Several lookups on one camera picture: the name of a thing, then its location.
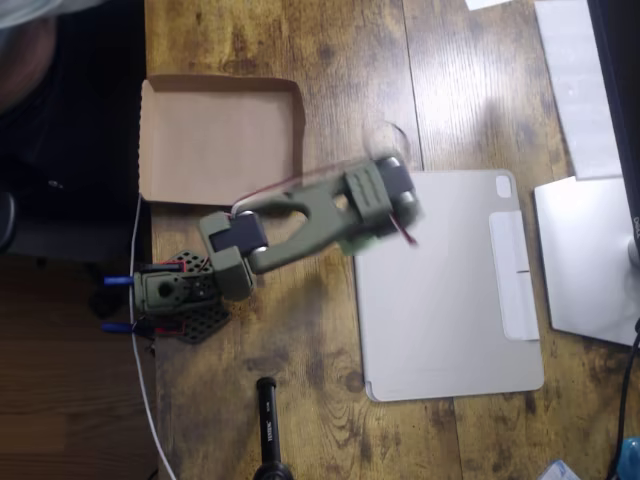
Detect black camera stand pole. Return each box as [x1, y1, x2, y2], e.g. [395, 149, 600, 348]
[252, 377, 296, 480]

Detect brown cardboard tray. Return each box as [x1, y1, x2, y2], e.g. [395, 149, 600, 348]
[138, 73, 307, 208]

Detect white and blue packet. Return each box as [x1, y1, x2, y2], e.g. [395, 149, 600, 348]
[539, 459, 584, 480]

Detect black monitor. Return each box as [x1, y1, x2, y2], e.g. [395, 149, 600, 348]
[587, 0, 640, 221]

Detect grey foam sheet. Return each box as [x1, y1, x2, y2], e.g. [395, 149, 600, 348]
[533, 0, 625, 181]

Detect black office chair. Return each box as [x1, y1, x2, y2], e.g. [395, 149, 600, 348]
[0, 0, 151, 266]

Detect black cable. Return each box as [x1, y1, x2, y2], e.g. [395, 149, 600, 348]
[604, 319, 640, 480]

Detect green cube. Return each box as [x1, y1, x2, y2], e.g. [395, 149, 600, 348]
[344, 235, 381, 256]

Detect tablet in beige case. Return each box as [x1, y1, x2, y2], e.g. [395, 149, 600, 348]
[348, 169, 546, 403]

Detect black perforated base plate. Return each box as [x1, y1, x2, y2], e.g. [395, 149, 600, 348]
[149, 248, 234, 345]

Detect silver monitor stand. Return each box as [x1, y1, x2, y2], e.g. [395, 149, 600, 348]
[533, 175, 640, 347]

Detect teal round object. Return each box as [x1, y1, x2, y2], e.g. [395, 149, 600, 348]
[617, 435, 640, 480]

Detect short red white servo cable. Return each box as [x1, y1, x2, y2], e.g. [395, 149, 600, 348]
[387, 212, 419, 247]

